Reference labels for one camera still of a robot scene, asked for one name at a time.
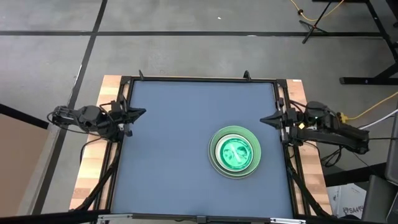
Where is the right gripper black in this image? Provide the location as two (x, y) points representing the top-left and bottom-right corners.
(260, 99), (304, 144)

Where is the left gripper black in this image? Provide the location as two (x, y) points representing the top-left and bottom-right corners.
(111, 99), (147, 138)

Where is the large green opaque plate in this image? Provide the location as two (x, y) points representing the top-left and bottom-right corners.
(210, 126), (261, 178)

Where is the blue-gray table mat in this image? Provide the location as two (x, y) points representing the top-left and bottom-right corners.
(111, 80), (295, 218)

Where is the large green bowl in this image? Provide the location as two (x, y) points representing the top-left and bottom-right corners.
(208, 124), (262, 180)

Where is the black floor beam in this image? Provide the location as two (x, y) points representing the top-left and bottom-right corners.
(323, 161), (388, 187)

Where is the black tripod stand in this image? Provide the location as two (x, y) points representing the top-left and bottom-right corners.
(298, 0), (333, 44)

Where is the white printed box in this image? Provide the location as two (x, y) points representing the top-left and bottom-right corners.
(326, 183), (368, 220)

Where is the brown board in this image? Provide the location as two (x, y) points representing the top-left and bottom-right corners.
(0, 104), (50, 218)

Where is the black hanging cable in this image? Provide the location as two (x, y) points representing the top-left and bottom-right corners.
(80, 136), (103, 164)

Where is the black cable bundle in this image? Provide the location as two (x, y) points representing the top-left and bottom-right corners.
(320, 144), (343, 169)

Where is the orange extension cable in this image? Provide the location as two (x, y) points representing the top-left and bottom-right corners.
(337, 91), (398, 123)

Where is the black metal table frame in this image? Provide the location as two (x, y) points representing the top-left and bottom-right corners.
(68, 70), (335, 224)

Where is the black desk frame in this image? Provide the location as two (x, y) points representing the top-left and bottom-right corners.
(312, 0), (398, 85)

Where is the white cable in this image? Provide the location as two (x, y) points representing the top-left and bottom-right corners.
(354, 108), (398, 131)

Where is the orange floor cable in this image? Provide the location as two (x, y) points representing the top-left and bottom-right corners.
(289, 0), (346, 22)

